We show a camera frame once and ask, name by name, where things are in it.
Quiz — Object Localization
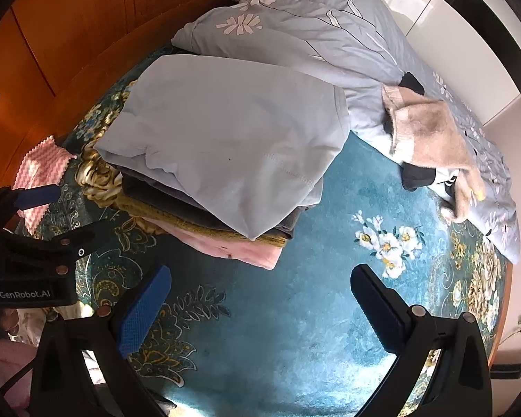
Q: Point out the black device on floor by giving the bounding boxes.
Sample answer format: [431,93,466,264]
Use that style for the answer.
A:
[490,363,521,380]

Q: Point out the teal floral bed blanket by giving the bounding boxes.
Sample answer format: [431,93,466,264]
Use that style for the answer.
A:
[37,66,508,416]

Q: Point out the pink white knitted cloth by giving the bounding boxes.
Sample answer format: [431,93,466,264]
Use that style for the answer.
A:
[12,134,78,236]

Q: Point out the olive knitted folded garment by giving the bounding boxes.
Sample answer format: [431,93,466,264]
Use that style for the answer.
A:
[115,194,287,247]

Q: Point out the dark grey folded garment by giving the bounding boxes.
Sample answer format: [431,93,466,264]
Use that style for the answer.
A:
[120,169,313,240]

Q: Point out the pink folded garment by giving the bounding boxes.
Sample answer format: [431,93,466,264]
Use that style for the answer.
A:
[144,216,283,270]

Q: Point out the orange wooden headboard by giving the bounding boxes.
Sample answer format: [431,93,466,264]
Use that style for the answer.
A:
[0,0,229,187]

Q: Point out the grey floral duvet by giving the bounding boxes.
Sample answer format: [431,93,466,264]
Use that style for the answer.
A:
[172,0,521,264]

